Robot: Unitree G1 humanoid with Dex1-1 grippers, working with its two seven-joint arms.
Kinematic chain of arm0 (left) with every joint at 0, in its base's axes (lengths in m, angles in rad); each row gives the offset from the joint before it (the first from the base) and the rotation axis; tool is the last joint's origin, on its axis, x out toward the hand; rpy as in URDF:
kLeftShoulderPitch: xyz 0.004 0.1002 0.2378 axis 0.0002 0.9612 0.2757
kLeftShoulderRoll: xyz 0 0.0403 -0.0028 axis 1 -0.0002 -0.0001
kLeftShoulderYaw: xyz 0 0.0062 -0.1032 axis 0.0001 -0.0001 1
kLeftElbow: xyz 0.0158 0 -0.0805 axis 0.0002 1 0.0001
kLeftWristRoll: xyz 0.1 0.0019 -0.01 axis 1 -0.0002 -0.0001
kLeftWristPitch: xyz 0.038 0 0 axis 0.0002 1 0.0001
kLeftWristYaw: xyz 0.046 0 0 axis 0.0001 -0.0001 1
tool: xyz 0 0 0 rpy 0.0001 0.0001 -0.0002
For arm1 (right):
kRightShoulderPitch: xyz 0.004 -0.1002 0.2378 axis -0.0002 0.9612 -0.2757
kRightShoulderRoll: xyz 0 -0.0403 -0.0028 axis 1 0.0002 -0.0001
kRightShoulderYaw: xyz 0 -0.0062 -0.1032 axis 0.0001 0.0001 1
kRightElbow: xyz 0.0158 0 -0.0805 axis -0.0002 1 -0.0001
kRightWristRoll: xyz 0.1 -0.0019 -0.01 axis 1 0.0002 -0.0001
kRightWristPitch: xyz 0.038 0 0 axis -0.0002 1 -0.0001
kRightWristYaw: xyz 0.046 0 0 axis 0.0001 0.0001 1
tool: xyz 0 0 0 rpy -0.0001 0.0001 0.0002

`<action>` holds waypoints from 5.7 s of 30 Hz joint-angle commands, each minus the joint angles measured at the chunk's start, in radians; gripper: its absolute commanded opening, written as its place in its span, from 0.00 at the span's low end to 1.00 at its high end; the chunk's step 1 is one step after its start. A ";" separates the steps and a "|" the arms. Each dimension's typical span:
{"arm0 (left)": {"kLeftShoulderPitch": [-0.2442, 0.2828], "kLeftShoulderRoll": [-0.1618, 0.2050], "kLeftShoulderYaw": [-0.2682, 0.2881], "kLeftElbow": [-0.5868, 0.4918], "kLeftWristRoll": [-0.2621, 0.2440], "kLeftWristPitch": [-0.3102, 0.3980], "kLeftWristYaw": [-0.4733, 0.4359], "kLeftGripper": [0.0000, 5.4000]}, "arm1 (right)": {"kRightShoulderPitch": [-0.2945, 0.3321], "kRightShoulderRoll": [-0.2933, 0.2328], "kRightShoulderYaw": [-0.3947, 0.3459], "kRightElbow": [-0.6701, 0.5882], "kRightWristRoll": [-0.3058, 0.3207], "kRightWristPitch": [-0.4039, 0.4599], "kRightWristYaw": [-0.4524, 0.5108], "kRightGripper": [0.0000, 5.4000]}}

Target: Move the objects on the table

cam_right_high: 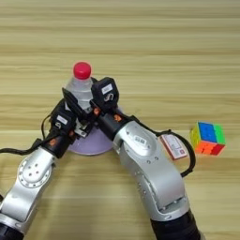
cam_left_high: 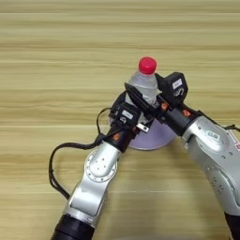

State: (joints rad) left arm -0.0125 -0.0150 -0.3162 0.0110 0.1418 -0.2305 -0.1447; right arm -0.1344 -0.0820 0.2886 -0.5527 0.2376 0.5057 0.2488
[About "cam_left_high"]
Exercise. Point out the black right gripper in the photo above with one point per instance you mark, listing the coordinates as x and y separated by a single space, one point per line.
176 118

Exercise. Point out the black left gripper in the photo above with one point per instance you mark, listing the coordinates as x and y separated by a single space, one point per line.
125 137

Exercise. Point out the clear bottle with red cap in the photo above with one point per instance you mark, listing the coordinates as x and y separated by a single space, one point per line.
145 79

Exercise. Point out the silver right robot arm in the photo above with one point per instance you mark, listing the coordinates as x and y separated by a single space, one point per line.
215 156

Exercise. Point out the left gripper small black box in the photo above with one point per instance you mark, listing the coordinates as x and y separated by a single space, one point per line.
128 113

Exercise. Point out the gripper small black box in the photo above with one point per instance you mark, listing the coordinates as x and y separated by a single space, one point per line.
128 113
175 87

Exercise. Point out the right gripper small black box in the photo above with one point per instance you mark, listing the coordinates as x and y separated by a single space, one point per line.
175 87

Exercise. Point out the purple round plate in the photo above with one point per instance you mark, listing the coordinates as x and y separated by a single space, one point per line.
159 136

